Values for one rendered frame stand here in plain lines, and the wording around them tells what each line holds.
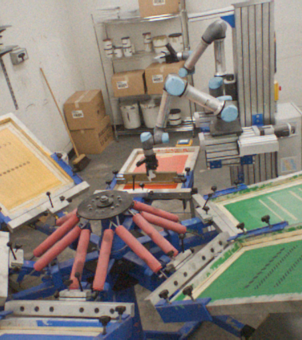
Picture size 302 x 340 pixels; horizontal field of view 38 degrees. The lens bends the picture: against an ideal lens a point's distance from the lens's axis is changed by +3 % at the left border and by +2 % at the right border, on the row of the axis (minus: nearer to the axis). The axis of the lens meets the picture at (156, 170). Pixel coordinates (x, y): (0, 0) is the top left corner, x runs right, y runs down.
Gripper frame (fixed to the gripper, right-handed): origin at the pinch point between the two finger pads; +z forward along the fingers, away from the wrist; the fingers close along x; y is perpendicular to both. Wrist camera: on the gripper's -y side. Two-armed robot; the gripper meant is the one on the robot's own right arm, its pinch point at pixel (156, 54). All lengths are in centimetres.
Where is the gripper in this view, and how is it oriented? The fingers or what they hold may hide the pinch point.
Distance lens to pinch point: 395.0
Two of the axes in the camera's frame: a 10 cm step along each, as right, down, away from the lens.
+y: 2.0, 8.2, 5.3
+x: 4.1, -5.7, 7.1
